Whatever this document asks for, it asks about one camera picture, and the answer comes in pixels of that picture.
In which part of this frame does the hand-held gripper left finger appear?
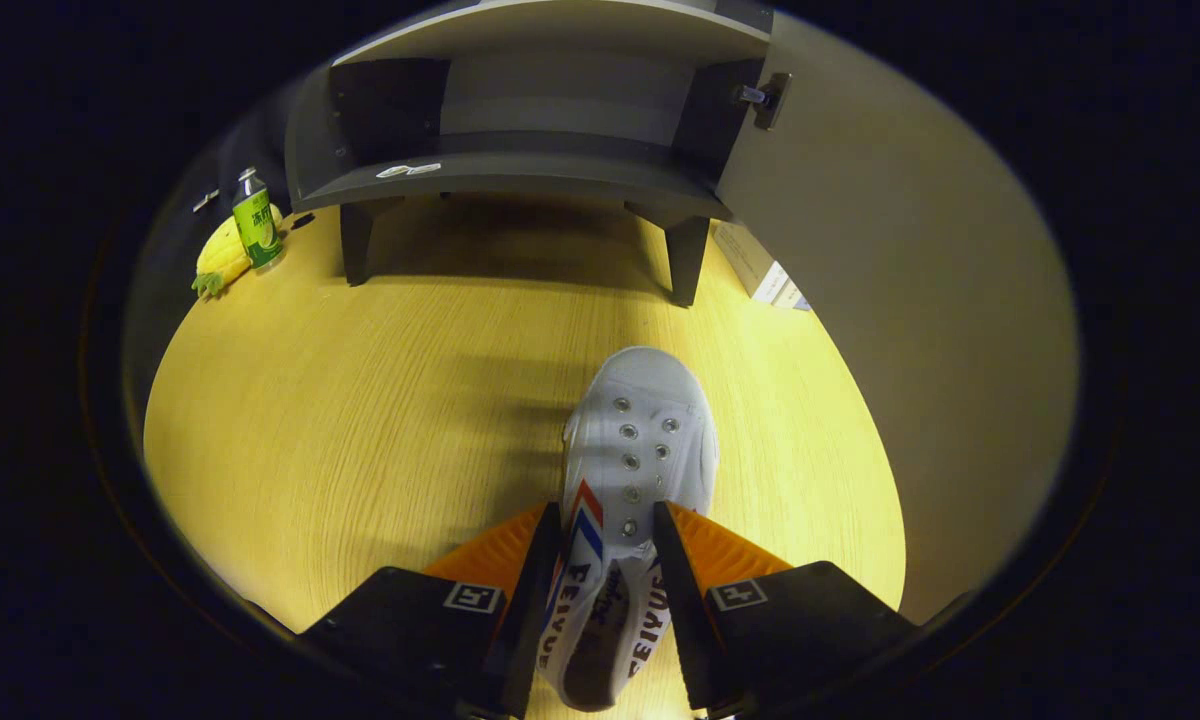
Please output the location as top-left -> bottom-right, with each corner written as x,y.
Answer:
300,502 -> 564,720

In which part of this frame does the flat cardboard box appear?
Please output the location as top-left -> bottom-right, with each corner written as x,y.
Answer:
712,220 -> 813,313

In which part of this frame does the green drink bottle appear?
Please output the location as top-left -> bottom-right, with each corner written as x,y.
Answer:
232,167 -> 286,271

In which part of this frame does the beige shoe cabinet door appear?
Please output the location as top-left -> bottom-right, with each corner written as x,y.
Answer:
715,10 -> 1079,626

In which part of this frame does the yellow corn plush toy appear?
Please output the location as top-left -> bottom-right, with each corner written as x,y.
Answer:
192,203 -> 286,299

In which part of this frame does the black backdrop cloth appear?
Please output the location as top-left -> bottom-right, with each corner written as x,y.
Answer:
125,85 -> 306,331

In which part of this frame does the metal door hinge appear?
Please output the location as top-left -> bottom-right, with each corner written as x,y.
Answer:
740,72 -> 793,131

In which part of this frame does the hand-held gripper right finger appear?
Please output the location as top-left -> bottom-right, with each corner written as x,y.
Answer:
653,500 -> 916,716

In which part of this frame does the white canvas shoe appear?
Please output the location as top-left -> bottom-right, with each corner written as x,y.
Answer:
538,346 -> 719,713

